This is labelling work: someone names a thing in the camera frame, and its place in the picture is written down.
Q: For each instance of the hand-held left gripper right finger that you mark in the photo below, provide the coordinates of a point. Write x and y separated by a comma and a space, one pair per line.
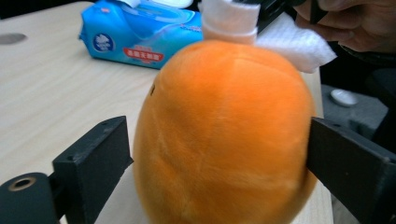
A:
355, 168

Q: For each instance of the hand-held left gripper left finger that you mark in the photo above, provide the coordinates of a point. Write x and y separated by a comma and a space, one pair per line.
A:
93, 168

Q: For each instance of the white wet wipe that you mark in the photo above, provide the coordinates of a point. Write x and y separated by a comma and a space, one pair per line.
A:
295, 46

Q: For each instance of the blue wet wipes pack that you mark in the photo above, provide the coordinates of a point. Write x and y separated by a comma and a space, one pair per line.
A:
140, 31

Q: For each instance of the orange plush toy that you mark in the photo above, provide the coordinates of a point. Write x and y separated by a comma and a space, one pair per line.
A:
224, 140

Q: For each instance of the white object on floor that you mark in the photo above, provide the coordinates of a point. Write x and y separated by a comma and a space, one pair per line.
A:
344, 97

